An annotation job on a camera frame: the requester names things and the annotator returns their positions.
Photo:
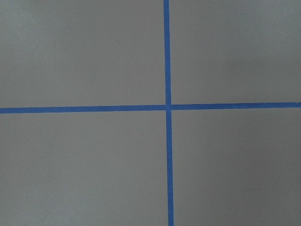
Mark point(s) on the crossing blue tape strip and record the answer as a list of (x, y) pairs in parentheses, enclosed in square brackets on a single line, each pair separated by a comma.
[(129, 108)]

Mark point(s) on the long blue tape strip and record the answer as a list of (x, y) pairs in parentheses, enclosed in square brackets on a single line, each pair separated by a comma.
[(168, 101)]

